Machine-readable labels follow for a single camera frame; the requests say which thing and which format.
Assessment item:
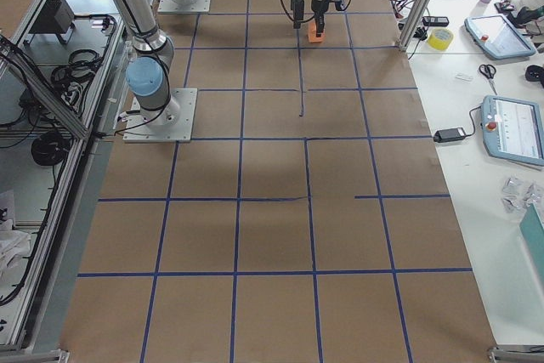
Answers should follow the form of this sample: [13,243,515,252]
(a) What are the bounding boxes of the orange foam cube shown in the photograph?
[307,21,326,44]

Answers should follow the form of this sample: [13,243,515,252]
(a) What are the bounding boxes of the yellow tape roll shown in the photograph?
[427,27,454,51]

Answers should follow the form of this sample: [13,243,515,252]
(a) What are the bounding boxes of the black power adapter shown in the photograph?
[433,127,468,143]

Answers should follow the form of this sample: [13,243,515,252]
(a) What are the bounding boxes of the upper teach pendant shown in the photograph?
[464,14,536,60]

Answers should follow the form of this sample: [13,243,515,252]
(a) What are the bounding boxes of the teach pendant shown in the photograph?
[481,95,543,167]
[464,14,536,60]

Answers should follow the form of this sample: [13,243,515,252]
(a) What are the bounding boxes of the lower teach pendant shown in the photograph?
[481,95,543,167]

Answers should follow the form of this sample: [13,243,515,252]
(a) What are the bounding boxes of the aluminium frame post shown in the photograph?
[394,0,452,54]

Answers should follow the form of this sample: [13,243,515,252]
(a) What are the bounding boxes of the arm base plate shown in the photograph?
[122,88,198,143]
[158,0,212,14]

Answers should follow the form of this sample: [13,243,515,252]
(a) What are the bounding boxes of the black handled scissors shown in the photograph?
[479,64,497,95]

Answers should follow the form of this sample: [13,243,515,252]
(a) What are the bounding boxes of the aluminium side frame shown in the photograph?
[1,0,125,356]

